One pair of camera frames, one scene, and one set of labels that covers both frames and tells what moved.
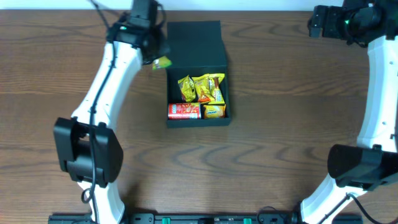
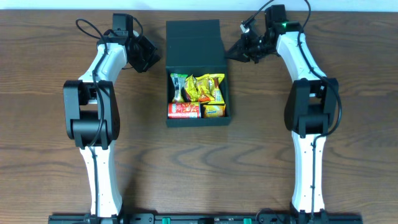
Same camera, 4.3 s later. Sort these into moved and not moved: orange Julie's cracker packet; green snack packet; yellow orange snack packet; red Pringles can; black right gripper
Moved: black right gripper; green snack packet
Not moved: orange Julie's cracker packet; red Pringles can; yellow orange snack packet
